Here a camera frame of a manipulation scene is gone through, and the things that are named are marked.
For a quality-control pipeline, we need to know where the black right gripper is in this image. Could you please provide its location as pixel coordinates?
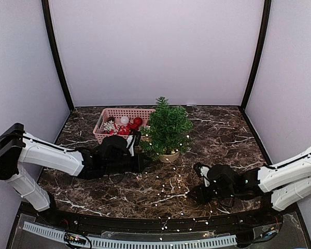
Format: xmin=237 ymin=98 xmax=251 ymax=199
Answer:
xmin=188 ymin=183 xmax=236 ymax=204

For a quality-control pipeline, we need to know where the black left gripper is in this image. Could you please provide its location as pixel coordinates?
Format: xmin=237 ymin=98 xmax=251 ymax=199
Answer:
xmin=104 ymin=152 xmax=152 ymax=174

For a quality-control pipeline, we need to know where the fairy light string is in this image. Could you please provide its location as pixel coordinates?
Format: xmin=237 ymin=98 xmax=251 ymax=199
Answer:
xmin=140 ymin=127 xmax=218 ymax=240

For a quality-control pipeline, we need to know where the small green christmas tree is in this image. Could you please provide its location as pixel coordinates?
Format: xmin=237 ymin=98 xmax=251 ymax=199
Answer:
xmin=139 ymin=96 xmax=193 ymax=160

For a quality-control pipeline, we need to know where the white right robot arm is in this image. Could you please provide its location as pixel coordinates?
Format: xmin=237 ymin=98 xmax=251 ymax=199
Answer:
xmin=188 ymin=147 xmax=311 ymax=225

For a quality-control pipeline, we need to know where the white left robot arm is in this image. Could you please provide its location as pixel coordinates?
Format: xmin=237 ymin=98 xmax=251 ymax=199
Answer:
xmin=0 ymin=123 xmax=146 ymax=226

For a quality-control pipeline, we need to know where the beige tree pot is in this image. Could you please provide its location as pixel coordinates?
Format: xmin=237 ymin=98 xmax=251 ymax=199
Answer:
xmin=159 ymin=149 xmax=180 ymax=163

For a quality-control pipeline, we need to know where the white snowflake ornament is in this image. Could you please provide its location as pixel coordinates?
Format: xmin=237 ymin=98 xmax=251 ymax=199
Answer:
xmin=103 ymin=120 xmax=117 ymax=133

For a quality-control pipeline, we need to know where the pink plastic basket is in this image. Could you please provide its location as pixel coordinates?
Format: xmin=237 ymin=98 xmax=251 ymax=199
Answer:
xmin=93 ymin=108 xmax=156 ymax=144

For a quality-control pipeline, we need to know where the white ball ornament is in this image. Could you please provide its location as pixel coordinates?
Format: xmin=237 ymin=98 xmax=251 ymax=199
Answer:
xmin=120 ymin=116 xmax=130 ymax=126

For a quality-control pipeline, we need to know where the red ball ornament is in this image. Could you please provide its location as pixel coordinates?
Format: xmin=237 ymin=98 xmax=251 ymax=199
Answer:
xmin=133 ymin=117 xmax=143 ymax=127

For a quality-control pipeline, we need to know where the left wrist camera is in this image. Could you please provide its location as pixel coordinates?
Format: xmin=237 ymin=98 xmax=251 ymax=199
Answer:
xmin=126 ymin=130 xmax=142 ymax=157

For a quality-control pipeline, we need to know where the white slotted cable duct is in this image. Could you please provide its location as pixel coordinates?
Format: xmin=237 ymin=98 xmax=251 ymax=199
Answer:
xmin=22 ymin=222 xmax=237 ymax=248

